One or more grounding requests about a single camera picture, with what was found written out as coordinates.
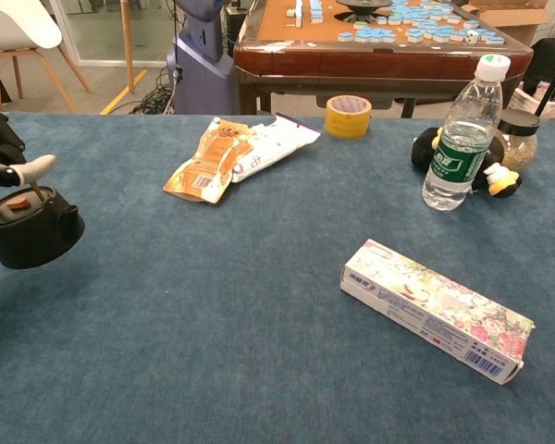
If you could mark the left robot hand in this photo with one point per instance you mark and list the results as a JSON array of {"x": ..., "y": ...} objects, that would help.
[{"x": 0, "y": 143}]

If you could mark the black teapot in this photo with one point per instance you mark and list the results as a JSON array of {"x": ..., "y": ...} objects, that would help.
[{"x": 32, "y": 236}]

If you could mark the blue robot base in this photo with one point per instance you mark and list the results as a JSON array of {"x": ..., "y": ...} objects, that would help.
[{"x": 199, "y": 74}]

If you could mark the white wooden-legged chair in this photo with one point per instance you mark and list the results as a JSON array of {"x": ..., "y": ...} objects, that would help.
[{"x": 18, "y": 23}]

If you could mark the wooden pole leg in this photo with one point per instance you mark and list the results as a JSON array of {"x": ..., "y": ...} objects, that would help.
[{"x": 128, "y": 46}]

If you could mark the orange snack pouch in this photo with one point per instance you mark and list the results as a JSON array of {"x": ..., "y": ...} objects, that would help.
[{"x": 208, "y": 166}]

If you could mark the white plastic bag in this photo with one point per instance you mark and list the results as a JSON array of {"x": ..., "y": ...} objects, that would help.
[{"x": 277, "y": 143}]

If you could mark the blue table cloth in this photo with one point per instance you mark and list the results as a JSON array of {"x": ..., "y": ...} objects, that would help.
[{"x": 213, "y": 324}]

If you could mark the yellow tape roll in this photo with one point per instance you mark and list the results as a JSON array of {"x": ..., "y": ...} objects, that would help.
[{"x": 347, "y": 122}]

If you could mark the brown mahjong table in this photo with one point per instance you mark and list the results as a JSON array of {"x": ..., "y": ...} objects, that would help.
[{"x": 351, "y": 65}]

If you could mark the blue mahjong tile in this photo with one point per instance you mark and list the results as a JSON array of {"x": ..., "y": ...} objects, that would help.
[
  {"x": 495, "y": 39},
  {"x": 345, "y": 36}
]

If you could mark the black mahjong table hub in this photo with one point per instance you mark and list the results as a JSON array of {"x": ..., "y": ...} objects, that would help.
[{"x": 363, "y": 7}]

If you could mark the black yellow plush toy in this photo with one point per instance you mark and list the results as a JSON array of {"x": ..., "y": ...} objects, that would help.
[{"x": 423, "y": 150}]

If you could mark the clear water bottle green label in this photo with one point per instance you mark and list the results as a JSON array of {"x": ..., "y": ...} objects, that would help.
[{"x": 458, "y": 162}]

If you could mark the floral toothpaste box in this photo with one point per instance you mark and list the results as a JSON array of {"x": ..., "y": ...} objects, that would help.
[{"x": 435, "y": 305}]

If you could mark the white dotted mahjong tile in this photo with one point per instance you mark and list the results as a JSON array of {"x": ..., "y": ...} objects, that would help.
[{"x": 472, "y": 36}]

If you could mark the glass jar black lid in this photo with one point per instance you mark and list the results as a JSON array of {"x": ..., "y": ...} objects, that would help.
[{"x": 520, "y": 145}]

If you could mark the cardboard box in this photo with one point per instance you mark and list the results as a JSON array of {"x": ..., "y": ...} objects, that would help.
[{"x": 513, "y": 16}]

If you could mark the black bag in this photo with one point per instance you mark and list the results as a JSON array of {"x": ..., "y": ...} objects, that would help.
[{"x": 552, "y": 55}]

